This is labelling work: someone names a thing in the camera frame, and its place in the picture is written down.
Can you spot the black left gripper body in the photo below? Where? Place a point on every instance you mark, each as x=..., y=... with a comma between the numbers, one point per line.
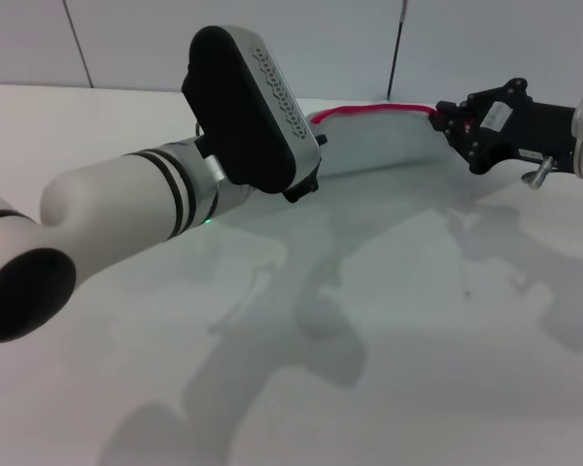
x=300, y=190

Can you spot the silver plug on right wrist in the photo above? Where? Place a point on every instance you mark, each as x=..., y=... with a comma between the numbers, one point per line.
x=539, y=174

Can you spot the silver plug on wrist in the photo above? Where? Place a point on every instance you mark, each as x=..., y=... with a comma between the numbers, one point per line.
x=539, y=174
x=215, y=170

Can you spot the silver plug on left wrist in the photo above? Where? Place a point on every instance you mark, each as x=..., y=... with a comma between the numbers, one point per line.
x=215, y=170

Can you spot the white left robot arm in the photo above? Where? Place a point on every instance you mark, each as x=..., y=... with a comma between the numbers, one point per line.
x=116, y=204

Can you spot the black silver wrist camera box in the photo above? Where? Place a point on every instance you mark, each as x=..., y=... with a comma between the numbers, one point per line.
x=238, y=107

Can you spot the clear red-zip document bag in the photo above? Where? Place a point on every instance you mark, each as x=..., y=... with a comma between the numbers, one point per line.
x=379, y=141

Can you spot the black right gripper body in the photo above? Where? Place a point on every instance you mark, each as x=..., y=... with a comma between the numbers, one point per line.
x=534, y=128

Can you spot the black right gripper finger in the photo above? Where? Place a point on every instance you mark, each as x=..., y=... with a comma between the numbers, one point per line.
x=452, y=136
x=459, y=109

